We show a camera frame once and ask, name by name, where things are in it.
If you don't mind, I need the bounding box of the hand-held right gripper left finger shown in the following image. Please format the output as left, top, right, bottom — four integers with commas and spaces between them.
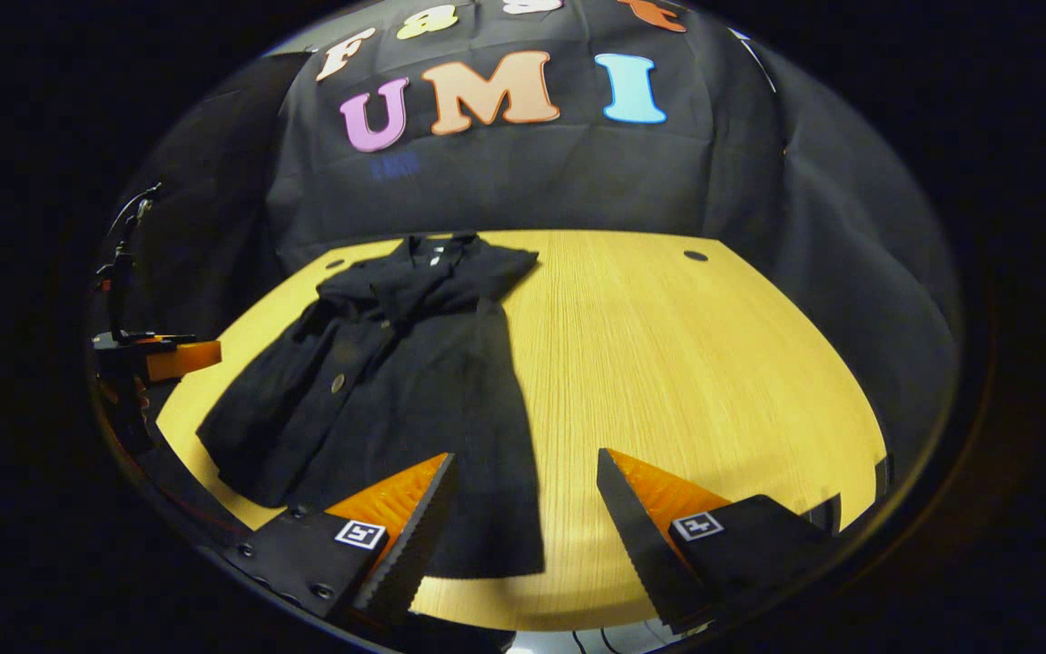
223, 452, 458, 628

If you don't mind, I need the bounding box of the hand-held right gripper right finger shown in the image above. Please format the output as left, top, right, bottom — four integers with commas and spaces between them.
597, 447, 837, 635

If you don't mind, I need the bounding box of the black button shirt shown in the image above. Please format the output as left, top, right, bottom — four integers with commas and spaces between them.
196, 233, 547, 580

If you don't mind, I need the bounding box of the black backdrop cloth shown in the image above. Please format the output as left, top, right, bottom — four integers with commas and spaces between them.
92, 0, 964, 510

